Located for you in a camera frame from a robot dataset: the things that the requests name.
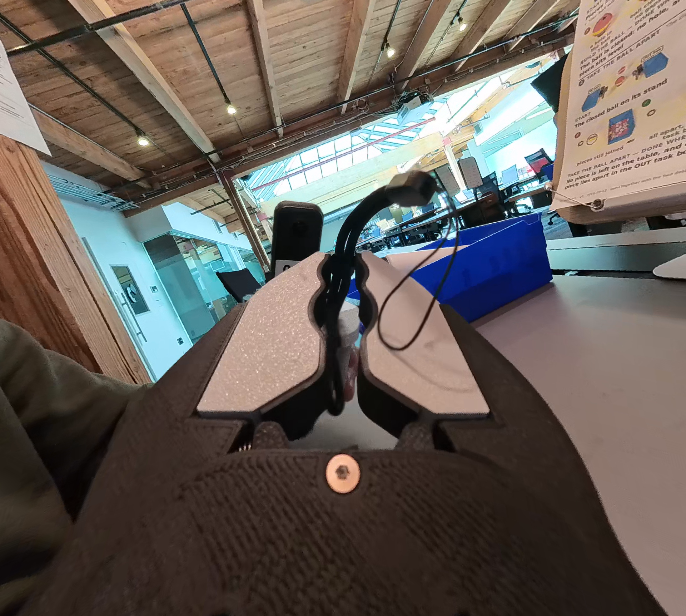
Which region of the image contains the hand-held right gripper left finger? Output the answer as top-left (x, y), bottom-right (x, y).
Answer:
top-left (197, 251), bottom-right (329, 425)

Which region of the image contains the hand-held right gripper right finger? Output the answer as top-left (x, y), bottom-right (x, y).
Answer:
top-left (356, 250), bottom-right (492, 438)

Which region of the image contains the blue plastic bin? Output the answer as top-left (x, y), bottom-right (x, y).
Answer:
top-left (346, 213), bottom-right (554, 324)

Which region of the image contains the black item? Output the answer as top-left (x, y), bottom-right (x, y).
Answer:
top-left (313, 171), bottom-right (460, 417)

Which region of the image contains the person's left forearm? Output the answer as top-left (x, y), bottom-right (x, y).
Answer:
top-left (0, 318), bottom-right (156, 616)

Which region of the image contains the ceiling projector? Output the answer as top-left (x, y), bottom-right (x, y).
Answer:
top-left (396, 89), bottom-right (436, 122)

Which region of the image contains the black tablet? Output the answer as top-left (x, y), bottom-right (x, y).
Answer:
top-left (546, 229), bottom-right (686, 275)

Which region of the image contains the wooden display board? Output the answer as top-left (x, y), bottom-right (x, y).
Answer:
top-left (549, 50), bottom-right (686, 226)

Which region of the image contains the wide wooden pillar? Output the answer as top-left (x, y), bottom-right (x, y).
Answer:
top-left (0, 136), bottom-right (152, 386)

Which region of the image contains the black red office chair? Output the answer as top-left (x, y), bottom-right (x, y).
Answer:
top-left (524, 148), bottom-right (554, 185)

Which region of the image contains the white board stand base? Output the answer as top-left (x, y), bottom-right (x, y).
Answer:
top-left (653, 250), bottom-right (686, 281)

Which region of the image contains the white paper notice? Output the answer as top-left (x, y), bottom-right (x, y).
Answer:
top-left (0, 39), bottom-right (53, 157)

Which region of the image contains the printed instruction sheet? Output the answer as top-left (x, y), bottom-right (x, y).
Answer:
top-left (552, 0), bottom-right (686, 212)

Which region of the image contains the dark logo wall panel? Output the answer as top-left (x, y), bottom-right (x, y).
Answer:
top-left (110, 265), bottom-right (152, 316)

